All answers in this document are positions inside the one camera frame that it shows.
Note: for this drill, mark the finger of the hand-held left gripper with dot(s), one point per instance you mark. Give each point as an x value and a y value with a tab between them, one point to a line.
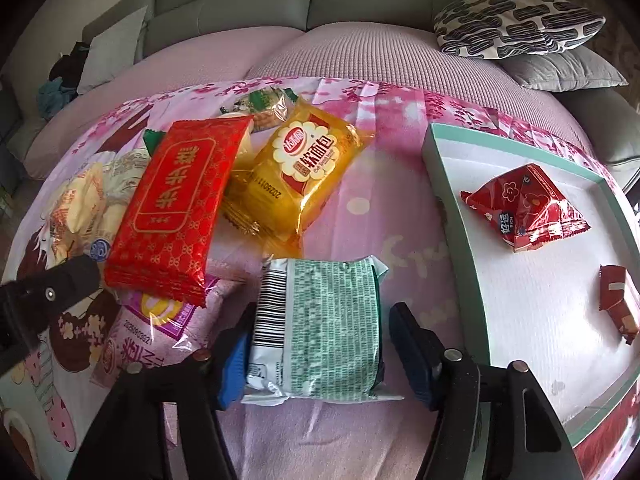
55	285

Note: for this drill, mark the yellow soft bread packet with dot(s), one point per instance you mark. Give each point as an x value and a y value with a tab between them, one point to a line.
300	170

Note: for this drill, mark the black white patterned pillow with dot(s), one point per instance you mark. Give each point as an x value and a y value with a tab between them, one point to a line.
515	25

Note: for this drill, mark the dark green snack packet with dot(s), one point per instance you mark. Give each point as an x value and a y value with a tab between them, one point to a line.
151	139

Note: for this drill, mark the small red snack packet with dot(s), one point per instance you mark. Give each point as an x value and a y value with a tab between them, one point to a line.
617	300

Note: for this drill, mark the light grey pillow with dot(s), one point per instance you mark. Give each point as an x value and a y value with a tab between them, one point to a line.
112	50

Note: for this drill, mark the red triangular snack packet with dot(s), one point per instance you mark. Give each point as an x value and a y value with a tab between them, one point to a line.
530	205

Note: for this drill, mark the clear green cookie packet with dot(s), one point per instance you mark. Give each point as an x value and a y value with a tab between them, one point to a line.
265	102

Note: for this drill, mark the pile of dark clothes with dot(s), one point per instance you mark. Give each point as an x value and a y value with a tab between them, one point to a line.
65	70

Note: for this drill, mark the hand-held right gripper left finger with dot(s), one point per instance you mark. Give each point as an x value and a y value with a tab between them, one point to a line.
232	360

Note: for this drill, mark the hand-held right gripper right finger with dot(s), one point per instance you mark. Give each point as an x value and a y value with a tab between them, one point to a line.
415	355

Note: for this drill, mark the large red gold-print packet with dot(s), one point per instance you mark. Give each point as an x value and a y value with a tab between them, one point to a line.
170	210

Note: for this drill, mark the pink sofa cover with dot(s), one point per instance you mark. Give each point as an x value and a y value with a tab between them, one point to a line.
350	52

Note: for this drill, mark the grey sofa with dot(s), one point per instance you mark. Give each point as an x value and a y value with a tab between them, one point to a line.
225	0

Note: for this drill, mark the white green-print snack packet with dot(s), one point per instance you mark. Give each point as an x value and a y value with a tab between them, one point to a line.
325	320

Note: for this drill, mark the clear rice cracker packet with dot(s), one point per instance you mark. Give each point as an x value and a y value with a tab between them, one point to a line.
80	205
125	180

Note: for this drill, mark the pink clear snack packet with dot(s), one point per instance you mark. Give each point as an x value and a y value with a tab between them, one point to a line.
150	330

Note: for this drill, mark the teal white tray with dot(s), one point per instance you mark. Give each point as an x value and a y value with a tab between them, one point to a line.
525	285

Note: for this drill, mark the pink printed blanket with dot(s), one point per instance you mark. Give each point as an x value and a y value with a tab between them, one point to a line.
380	220

